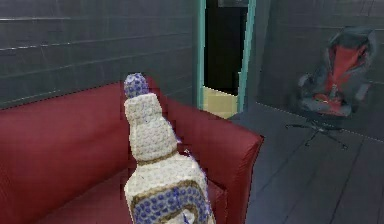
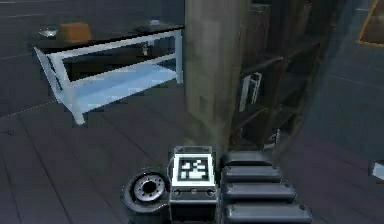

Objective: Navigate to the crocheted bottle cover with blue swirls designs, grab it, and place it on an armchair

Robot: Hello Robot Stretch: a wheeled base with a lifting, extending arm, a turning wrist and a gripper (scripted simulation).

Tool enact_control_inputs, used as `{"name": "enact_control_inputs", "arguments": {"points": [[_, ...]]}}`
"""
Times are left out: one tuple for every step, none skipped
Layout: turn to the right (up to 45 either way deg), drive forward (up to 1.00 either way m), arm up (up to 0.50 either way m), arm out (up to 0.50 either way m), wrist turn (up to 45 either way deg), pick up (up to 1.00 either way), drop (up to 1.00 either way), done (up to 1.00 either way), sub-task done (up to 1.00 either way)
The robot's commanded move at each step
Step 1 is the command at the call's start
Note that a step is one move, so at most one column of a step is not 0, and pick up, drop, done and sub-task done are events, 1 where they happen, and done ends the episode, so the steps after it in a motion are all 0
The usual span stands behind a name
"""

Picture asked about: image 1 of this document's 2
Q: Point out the white blue crocheted bottle cover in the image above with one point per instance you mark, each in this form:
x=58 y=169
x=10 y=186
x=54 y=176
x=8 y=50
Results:
x=151 y=133

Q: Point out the red armchair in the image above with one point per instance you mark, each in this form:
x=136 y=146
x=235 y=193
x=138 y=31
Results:
x=60 y=140

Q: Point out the red and grey office chair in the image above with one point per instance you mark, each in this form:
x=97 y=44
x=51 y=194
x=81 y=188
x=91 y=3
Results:
x=340 y=76

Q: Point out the teal door frame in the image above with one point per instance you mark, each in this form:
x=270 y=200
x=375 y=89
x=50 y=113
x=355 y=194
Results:
x=201 y=50

